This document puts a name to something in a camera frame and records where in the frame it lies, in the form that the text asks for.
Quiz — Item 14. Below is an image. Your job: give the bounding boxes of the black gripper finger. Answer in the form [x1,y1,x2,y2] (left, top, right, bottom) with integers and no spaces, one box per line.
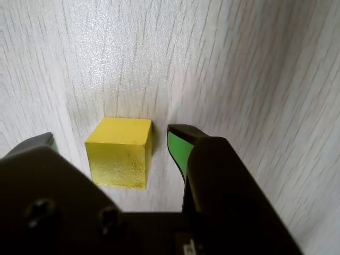
[0,132,139,255]
[166,123,303,255]

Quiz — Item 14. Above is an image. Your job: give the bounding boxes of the yellow wooden cube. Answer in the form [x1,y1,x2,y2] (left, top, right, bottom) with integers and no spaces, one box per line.
[84,117,154,191]

